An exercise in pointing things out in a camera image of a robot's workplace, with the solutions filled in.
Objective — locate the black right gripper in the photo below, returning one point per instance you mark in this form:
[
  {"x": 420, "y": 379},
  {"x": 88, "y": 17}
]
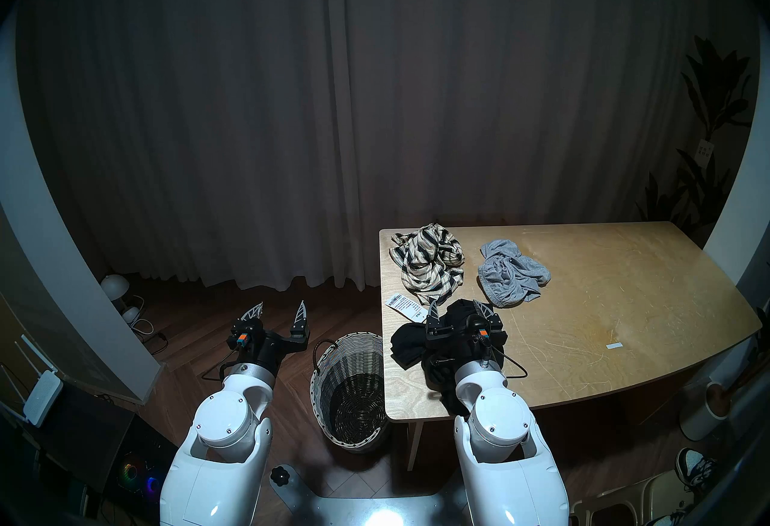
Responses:
[{"x": 466, "y": 338}]

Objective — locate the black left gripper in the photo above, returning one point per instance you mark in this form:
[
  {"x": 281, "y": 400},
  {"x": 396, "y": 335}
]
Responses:
[{"x": 274, "y": 350}]

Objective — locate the white paper clothing tag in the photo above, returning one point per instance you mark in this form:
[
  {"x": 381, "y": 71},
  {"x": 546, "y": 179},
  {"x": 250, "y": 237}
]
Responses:
[{"x": 404, "y": 305}]

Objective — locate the black cream striped garment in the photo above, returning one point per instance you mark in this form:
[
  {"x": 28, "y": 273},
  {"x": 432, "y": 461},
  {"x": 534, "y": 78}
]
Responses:
[{"x": 430, "y": 263}]

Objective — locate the grey garment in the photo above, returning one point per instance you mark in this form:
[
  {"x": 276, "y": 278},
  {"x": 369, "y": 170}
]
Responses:
[{"x": 511, "y": 275}]

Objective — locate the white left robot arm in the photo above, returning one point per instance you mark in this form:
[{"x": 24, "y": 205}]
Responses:
[{"x": 228, "y": 416}]

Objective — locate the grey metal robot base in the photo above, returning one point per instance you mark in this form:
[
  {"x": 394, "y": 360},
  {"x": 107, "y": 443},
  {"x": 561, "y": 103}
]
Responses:
[{"x": 373, "y": 510}]

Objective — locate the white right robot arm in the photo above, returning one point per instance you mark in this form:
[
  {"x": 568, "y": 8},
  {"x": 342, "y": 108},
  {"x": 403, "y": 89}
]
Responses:
[{"x": 499, "y": 422}]

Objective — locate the woven wicker laundry hamper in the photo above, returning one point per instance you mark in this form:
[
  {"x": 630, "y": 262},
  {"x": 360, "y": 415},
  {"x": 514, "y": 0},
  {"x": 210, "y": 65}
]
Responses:
[{"x": 337, "y": 386}]

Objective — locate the light wooden table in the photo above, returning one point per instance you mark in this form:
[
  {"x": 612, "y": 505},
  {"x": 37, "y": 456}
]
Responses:
[{"x": 601, "y": 302}]

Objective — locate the small white round device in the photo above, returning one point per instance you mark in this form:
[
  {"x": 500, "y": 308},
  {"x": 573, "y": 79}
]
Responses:
[{"x": 130, "y": 314}]

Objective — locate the black base knob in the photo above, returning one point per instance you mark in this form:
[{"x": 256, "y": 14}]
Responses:
[{"x": 280, "y": 476}]

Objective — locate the white mushroom lamp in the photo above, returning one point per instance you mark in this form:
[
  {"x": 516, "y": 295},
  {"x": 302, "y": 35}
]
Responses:
[{"x": 114, "y": 285}]

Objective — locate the dark computer case rgb fans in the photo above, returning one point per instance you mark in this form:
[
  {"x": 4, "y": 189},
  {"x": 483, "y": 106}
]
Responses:
[{"x": 135, "y": 467}]

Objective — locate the long pleated curtain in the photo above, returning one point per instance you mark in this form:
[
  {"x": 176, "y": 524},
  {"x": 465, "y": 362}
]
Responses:
[{"x": 240, "y": 110}]

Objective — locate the dark low cabinet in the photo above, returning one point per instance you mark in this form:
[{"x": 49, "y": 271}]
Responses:
[{"x": 90, "y": 428}]

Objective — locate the white wifi router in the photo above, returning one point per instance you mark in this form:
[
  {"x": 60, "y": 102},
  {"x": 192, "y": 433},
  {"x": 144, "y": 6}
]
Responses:
[{"x": 42, "y": 398}]

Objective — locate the beige plastic chair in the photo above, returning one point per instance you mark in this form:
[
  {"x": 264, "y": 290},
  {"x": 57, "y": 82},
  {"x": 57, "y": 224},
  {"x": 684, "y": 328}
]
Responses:
[{"x": 656, "y": 495}]

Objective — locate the black white sneaker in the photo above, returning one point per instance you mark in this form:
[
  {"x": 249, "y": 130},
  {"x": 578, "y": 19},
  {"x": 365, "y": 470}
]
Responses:
[{"x": 692, "y": 464}]

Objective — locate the white plant label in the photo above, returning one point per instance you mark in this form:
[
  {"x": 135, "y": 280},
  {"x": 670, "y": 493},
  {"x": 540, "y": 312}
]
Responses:
[{"x": 704, "y": 150}]

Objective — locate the tall dark leafy houseplant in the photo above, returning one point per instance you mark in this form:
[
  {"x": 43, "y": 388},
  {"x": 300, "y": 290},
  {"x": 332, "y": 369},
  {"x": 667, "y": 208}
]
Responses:
[{"x": 716, "y": 92}]

